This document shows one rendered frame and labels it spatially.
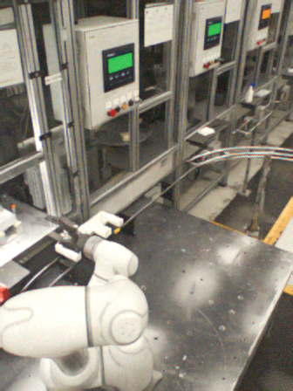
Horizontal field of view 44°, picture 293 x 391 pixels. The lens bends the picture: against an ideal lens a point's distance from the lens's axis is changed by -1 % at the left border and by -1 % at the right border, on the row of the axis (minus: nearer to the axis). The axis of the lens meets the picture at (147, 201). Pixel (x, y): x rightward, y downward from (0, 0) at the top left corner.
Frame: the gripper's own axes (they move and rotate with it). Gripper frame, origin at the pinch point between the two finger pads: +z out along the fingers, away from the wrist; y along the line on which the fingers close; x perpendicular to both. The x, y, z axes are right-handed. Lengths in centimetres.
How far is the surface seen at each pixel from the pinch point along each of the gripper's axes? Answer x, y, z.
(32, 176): -24.9, -1.1, 40.9
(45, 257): -21, -53, 38
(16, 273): 14.5, -21.6, 11.8
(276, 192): -270, -112, -31
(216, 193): -234, -113, 22
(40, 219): -19.1, -21.7, 33.2
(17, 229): -3.6, -18.3, 32.2
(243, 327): -34, -44, -77
